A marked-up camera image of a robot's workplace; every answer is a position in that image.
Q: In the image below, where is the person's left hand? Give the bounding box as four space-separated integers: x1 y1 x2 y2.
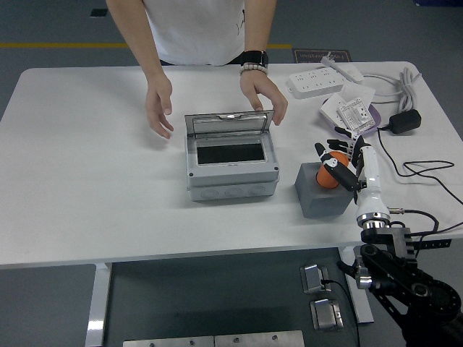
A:
239 70 289 127

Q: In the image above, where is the person's right hand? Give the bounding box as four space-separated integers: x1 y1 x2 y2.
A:
145 72 174 140

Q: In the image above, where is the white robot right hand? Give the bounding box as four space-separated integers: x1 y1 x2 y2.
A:
313 125 391 224

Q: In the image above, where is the orange cylindrical battery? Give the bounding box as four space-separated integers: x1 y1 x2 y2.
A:
315 150 350 189

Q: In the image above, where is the transparent hinged box lid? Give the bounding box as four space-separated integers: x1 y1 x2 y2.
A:
184 110 276 138

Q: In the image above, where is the grey plastic junction box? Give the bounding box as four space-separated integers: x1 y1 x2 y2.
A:
184 132 281 202

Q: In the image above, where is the grey cube battery holder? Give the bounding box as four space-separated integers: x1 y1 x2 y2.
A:
294 161 357 219

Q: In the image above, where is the black wrist watch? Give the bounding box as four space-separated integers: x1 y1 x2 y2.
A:
240 50 269 68

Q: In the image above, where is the white power strip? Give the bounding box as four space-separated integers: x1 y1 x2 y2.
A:
287 67 344 100

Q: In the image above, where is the purple plastic tray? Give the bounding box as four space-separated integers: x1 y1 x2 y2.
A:
320 94 383 140

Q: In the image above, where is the packaged white socket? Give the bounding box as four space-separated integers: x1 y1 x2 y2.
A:
337 99 377 135

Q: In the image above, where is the black power adapter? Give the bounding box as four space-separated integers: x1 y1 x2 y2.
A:
383 109 423 135

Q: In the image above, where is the dark floor sign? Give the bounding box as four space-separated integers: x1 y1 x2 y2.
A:
292 49 352 64

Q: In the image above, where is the white power plug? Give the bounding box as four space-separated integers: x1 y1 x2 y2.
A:
320 53 341 69

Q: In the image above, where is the square white socket panel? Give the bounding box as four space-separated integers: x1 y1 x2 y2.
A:
341 82 377 106

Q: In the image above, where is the person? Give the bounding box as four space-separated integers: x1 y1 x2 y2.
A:
143 0 279 67

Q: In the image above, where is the white adapter block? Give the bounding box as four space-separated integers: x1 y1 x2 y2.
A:
339 64 365 85

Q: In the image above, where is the metal floor socket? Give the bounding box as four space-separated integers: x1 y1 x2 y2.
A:
310 298 344 332
300 264 332 294

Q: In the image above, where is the white table leg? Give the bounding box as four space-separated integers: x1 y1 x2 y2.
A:
85 262 113 347
339 247 375 325

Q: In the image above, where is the metal floor plate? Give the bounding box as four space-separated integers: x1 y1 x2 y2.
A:
122 335 216 347
213 330 305 347

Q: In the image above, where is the white bead bracelet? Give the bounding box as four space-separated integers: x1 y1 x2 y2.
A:
239 61 269 77

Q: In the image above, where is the thin black adapter cord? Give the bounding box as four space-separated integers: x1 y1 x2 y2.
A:
377 124 463 203

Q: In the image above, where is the white coiled power cable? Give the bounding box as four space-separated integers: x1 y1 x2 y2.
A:
361 67 423 113

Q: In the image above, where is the black floor socket cable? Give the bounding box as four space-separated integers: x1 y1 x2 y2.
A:
320 278 362 347

